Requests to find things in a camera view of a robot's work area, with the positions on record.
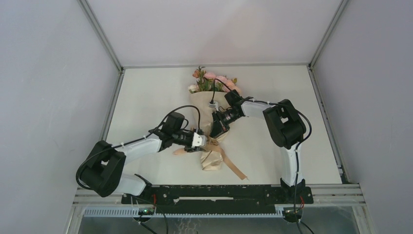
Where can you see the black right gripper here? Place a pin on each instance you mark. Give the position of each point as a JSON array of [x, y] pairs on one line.
[[219, 126]]

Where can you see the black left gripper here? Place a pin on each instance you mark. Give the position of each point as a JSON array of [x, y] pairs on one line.
[[189, 149]]

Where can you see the brown wrapping paper sheet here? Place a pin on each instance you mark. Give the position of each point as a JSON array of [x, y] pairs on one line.
[[201, 100]]

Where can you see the tan ribbon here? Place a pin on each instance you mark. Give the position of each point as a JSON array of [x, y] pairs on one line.
[[214, 156]]

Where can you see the pink fake rose sprig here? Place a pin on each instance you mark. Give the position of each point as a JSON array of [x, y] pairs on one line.
[[202, 83]]

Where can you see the pink fake rose stem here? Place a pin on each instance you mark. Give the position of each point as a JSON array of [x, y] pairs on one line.
[[220, 83]]

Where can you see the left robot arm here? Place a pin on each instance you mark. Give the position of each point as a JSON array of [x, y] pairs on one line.
[[103, 169]]

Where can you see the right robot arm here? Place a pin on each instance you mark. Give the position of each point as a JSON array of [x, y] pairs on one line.
[[286, 126]]

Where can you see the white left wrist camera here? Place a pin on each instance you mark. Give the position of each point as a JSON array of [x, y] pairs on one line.
[[198, 140]]

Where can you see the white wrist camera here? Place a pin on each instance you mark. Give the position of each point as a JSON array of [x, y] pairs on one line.
[[213, 105], [198, 140]]

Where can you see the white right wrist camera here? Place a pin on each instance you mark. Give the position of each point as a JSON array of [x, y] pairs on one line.
[[213, 105]]

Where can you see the black mounting base rail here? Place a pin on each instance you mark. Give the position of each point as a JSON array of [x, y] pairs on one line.
[[233, 199]]

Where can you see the aluminium frame rail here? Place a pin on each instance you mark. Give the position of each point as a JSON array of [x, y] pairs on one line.
[[314, 195]]

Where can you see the white slotted cable duct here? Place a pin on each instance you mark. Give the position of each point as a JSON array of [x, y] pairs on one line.
[[277, 212]]

